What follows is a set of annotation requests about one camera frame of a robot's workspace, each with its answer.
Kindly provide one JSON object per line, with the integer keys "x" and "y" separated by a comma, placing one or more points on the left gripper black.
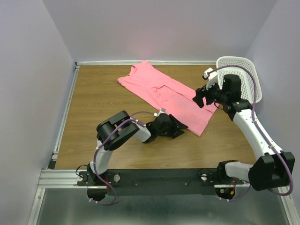
{"x": 176, "y": 126}

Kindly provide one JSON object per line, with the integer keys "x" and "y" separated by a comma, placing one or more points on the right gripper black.
{"x": 201, "y": 93}

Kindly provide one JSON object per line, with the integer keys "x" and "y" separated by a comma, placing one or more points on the white perforated plastic basket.
{"x": 248, "y": 70}

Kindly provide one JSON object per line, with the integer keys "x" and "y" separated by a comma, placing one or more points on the pink t shirt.
{"x": 161, "y": 91}

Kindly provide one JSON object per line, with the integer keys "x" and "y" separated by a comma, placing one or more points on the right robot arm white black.
{"x": 237, "y": 93}

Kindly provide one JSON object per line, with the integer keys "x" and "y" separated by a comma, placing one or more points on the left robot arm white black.
{"x": 113, "y": 132}

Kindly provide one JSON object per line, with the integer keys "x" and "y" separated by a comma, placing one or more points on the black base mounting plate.
{"x": 227, "y": 192}

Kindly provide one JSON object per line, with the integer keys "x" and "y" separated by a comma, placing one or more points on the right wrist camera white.
{"x": 211, "y": 77}

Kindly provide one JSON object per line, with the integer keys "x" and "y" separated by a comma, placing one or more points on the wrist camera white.
{"x": 211, "y": 77}
{"x": 161, "y": 111}

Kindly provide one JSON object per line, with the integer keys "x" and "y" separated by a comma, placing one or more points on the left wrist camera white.
{"x": 161, "y": 111}

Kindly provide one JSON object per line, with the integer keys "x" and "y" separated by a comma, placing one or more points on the aluminium front rail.
{"x": 58, "y": 178}

